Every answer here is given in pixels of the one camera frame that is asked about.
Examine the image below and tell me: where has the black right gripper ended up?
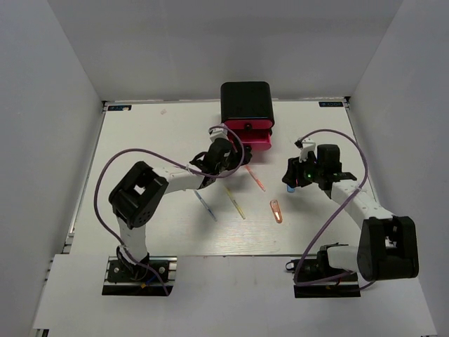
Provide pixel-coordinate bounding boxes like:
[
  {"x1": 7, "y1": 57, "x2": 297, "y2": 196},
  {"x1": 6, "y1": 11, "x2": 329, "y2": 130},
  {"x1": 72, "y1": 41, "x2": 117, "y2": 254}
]
[{"x1": 283, "y1": 152, "x2": 324, "y2": 188}]

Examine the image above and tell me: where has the pink top drawer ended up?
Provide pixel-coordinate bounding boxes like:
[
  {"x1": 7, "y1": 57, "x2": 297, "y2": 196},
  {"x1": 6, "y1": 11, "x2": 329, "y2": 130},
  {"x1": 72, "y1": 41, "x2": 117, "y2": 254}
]
[{"x1": 223, "y1": 119, "x2": 274, "y2": 131}]

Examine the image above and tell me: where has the pink drawer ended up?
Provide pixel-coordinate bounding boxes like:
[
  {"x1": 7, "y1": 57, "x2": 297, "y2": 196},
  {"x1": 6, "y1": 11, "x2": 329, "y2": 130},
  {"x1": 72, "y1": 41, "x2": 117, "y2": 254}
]
[
  {"x1": 233, "y1": 129, "x2": 272, "y2": 151},
  {"x1": 223, "y1": 119, "x2": 274, "y2": 131}
]

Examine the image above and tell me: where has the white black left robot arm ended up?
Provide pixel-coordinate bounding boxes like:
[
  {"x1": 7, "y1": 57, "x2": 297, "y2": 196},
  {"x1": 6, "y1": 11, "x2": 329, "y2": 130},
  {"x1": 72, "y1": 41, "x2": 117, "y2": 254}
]
[{"x1": 109, "y1": 138, "x2": 253, "y2": 280}]

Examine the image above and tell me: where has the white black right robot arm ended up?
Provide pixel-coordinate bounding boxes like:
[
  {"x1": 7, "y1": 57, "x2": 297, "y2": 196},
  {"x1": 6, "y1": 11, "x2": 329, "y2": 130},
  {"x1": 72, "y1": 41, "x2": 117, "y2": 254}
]
[{"x1": 282, "y1": 138, "x2": 419, "y2": 282}]

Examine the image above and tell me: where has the red thin pen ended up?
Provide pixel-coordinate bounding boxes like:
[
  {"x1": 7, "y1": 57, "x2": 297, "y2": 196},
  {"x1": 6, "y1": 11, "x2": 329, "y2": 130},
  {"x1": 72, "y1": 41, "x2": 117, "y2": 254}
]
[{"x1": 244, "y1": 165, "x2": 266, "y2": 192}]

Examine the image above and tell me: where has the yellow thin pen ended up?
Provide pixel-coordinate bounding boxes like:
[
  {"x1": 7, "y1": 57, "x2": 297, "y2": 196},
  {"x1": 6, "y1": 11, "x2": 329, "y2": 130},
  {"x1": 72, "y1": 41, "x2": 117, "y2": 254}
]
[{"x1": 224, "y1": 187, "x2": 246, "y2": 220}]

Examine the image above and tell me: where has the blue thin pen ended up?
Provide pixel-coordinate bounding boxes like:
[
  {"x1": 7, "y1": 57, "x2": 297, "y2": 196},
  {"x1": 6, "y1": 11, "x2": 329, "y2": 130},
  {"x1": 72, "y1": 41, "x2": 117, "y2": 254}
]
[{"x1": 194, "y1": 190, "x2": 217, "y2": 222}]

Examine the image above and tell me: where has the black drawer cabinet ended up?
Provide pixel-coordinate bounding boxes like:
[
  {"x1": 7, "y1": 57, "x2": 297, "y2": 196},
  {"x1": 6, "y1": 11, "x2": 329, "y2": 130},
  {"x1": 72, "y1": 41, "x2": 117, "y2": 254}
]
[{"x1": 220, "y1": 81, "x2": 275, "y2": 132}]

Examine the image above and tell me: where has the right table logo sticker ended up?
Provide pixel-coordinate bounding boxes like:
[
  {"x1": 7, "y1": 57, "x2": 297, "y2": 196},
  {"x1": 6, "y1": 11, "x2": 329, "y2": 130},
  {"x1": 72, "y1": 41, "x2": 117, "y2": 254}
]
[{"x1": 319, "y1": 101, "x2": 344, "y2": 107}]

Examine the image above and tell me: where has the table logo sticker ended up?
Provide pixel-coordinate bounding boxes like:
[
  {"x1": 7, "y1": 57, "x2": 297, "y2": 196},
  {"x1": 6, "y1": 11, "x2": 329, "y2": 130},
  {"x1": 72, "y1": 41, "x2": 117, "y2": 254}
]
[
  {"x1": 319, "y1": 101, "x2": 344, "y2": 107},
  {"x1": 107, "y1": 105, "x2": 132, "y2": 112}
]

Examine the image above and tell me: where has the left table logo sticker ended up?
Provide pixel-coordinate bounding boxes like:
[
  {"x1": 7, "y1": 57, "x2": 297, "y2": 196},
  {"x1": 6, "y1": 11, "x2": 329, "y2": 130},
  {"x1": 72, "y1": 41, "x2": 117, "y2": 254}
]
[{"x1": 107, "y1": 105, "x2": 132, "y2": 112}]

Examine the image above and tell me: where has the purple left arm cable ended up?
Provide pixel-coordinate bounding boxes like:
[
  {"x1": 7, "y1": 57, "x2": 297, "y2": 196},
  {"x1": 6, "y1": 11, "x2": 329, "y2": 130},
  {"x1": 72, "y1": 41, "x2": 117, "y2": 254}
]
[{"x1": 94, "y1": 124, "x2": 246, "y2": 295}]

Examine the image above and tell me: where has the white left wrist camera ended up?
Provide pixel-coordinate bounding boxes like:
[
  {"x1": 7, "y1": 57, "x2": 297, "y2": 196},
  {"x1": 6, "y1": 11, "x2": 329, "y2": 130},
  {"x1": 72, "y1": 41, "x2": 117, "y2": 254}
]
[{"x1": 208, "y1": 126, "x2": 228, "y2": 143}]

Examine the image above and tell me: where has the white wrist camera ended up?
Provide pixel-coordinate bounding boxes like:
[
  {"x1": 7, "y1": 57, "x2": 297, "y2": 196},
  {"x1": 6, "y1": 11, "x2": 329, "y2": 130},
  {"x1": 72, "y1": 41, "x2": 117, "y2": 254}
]
[
  {"x1": 208, "y1": 126, "x2": 228, "y2": 143},
  {"x1": 295, "y1": 137, "x2": 316, "y2": 162}
]

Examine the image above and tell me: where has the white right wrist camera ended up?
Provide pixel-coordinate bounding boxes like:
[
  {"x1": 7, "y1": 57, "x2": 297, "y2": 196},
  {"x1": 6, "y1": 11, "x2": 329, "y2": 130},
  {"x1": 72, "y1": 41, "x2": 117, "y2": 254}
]
[{"x1": 295, "y1": 137, "x2": 316, "y2": 162}]

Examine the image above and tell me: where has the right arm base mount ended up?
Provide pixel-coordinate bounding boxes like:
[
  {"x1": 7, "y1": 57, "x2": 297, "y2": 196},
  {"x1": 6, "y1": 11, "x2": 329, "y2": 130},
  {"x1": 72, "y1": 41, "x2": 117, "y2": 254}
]
[{"x1": 293, "y1": 257, "x2": 361, "y2": 299}]

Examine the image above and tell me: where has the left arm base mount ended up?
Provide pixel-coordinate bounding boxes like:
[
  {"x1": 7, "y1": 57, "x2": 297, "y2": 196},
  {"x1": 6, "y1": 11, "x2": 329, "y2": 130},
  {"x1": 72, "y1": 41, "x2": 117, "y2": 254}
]
[{"x1": 102, "y1": 256, "x2": 177, "y2": 297}]

